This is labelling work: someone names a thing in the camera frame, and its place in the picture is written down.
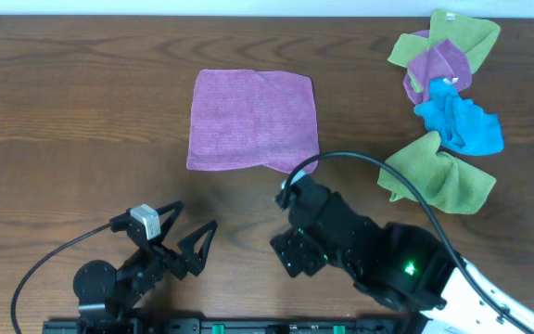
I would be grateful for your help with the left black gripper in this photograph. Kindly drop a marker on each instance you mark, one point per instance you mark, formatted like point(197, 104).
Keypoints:
point(164, 253)

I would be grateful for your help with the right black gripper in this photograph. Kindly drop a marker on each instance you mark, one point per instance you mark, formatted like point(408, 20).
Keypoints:
point(311, 204)

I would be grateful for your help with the large purple microfiber cloth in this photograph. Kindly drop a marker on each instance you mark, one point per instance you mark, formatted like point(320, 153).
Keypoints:
point(246, 118)

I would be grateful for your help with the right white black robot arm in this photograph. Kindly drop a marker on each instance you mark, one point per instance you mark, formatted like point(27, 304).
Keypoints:
point(402, 267)

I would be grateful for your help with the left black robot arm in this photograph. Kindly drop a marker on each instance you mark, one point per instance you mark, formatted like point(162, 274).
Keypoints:
point(108, 296)

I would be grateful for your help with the green cloth lower pile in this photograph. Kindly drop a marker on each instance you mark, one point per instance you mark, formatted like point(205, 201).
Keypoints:
point(444, 181)

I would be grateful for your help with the blue microfiber cloth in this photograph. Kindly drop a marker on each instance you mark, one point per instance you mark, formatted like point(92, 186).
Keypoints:
point(463, 126)

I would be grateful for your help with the small purple cloth in pile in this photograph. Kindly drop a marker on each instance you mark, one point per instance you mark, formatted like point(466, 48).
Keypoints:
point(442, 61)

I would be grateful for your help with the green cloth at top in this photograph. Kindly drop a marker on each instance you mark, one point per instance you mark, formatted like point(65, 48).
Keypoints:
point(474, 37)

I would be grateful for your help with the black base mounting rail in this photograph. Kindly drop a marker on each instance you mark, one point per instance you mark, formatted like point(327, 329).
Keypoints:
point(408, 325)

